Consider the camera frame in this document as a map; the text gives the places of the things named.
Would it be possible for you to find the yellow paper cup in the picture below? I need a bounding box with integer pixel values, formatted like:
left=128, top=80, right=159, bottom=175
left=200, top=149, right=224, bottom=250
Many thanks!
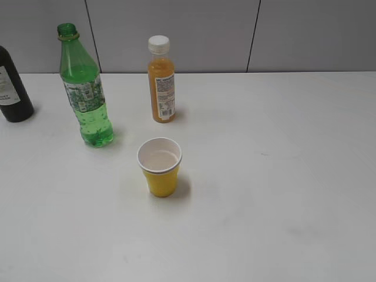
left=137, top=137, right=183, bottom=197

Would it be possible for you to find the green sprite bottle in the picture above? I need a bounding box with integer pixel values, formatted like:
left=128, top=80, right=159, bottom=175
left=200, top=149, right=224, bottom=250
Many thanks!
left=57, top=23, right=113, bottom=147

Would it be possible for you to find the orange juice bottle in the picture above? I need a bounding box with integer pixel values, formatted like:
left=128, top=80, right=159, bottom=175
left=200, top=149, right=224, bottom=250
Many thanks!
left=147, top=35, right=175, bottom=123

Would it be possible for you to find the dark wine bottle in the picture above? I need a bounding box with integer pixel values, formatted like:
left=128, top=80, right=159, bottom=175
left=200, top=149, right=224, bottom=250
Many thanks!
left=1, top=46, right=34, bottom=123

